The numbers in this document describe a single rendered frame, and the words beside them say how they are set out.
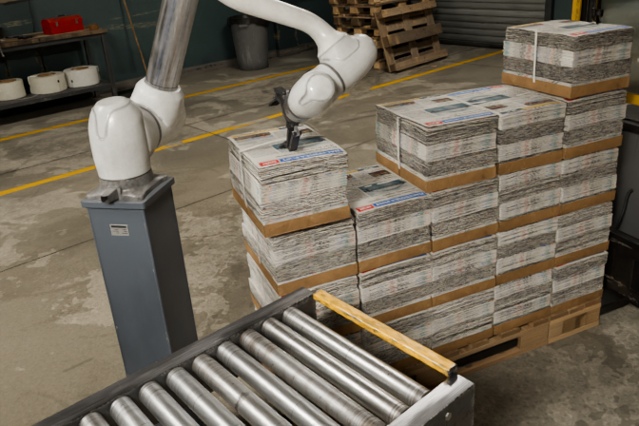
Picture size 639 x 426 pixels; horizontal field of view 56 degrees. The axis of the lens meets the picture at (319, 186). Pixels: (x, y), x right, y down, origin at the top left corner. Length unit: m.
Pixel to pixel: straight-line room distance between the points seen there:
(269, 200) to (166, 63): 0.51
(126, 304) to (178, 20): 0.89
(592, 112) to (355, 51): 1.12
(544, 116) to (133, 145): 1.41
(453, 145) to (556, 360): 1.09
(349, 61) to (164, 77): 0.60
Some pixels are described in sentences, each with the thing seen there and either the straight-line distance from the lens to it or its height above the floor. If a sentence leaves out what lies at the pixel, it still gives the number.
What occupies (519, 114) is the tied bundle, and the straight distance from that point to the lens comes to 2.22.
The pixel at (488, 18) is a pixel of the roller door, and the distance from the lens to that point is 9.69.
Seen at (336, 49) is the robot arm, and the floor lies 1.39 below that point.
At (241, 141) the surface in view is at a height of 1.06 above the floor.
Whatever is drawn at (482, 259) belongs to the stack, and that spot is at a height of 0.52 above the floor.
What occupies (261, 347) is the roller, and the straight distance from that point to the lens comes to 1.44.
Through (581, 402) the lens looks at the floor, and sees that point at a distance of 2.56.
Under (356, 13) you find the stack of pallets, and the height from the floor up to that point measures 0.74.
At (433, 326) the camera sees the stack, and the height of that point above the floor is 0.29.
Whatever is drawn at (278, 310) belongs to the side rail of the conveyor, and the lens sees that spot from 1.55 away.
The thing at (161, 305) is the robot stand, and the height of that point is 0.65.
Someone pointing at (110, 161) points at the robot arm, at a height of 1.12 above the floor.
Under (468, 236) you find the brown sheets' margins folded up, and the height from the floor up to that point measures 0.63.
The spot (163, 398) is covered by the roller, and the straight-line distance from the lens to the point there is 1.35.
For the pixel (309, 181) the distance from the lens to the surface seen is 1.81.
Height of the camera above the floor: 1.65
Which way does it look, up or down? 22 degrees down
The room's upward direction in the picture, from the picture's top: 4 degrees counter-clockwise
